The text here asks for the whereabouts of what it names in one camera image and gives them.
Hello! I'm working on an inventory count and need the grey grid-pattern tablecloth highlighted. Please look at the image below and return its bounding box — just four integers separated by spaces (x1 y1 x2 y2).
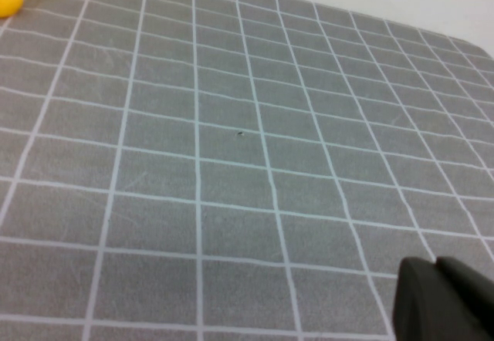
0 0 494 341

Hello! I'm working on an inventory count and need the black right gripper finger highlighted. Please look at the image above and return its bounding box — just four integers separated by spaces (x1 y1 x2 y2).
393 255 494 341

